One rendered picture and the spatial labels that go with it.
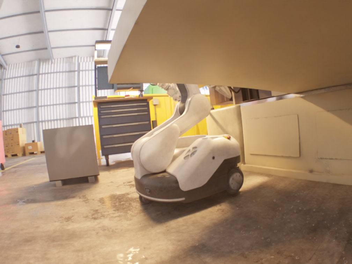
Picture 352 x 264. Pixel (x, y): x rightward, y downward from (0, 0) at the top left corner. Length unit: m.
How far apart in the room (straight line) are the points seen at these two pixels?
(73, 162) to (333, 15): 1.88
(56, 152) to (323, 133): 2.14
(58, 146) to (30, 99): 13.58
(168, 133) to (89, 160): 1.02
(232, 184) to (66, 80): 14.51
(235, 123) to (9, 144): 7.91
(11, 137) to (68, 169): 6.52
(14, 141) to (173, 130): 7.55
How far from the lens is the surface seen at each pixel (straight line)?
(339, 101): 1.26
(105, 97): 2.73
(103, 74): 3.26
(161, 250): 0.70
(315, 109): 1.30
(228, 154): 1.00
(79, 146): 1.79
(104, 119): 2.60
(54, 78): 15.23
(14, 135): 8.12
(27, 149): 7.93
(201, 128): 4.52
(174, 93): 1.38
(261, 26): 0.35
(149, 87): 5.47
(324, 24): 0.40
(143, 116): 2.67
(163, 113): 4.06
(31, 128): 15.06
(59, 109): 14.54
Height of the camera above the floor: 0.43
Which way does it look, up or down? 1 degrees down
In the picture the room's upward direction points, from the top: 6 degrees counter-clockwise
